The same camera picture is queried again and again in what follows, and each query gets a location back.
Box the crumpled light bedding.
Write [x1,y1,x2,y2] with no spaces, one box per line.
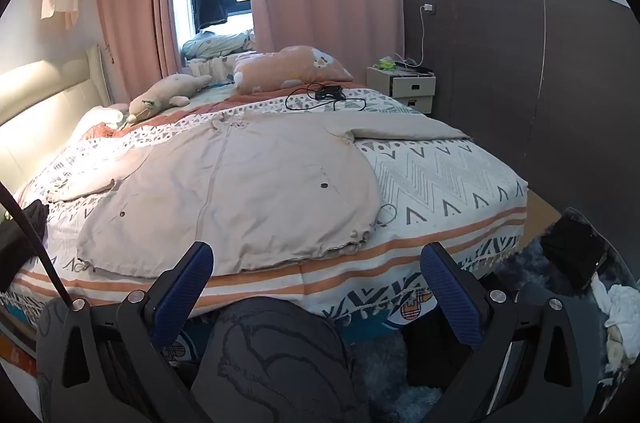
[181,29,257,60]

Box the white charger with cable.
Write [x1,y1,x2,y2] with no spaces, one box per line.
[395,2,437,66]

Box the pink printed pillow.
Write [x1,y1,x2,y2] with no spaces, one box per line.
[232,45,355,96]

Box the white nightstand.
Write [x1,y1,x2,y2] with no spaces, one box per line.
[366,65,437,114]

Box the beige jacket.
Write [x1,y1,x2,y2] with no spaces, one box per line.
[47,105,471,280]

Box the mint bed sheet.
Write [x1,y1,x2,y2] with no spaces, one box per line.
[187,80,241,106]

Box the dark cloth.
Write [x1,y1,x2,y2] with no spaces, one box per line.
[541,215,608,289]

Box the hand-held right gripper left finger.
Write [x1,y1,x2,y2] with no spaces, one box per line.
[37,241,216,423]

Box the black folded cloth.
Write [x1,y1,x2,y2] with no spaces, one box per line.
[0,199,51,259]

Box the pale pillow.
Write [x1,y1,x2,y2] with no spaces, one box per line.
[75,105,126,138]

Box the black device with cable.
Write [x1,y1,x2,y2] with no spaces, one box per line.
[285,83,367,112]

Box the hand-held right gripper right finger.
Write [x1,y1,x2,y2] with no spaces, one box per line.
[420,242,603,423]

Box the orange box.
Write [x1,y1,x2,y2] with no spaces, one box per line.
[0,338,38,366]

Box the grey plush toy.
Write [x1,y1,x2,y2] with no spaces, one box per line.
[125,73,213,126]

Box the black cable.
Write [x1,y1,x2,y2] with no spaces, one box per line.
[0,183,76,309]

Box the white printed quilt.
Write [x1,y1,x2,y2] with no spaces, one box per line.
[185,55,241,86]

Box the white patterned bedspread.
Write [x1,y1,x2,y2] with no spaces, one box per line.
[0,87,530,319]

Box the white cloth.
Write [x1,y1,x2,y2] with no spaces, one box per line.
[591,275,638,329]

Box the cream padded headboard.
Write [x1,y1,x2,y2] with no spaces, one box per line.
[0,43,113,194]

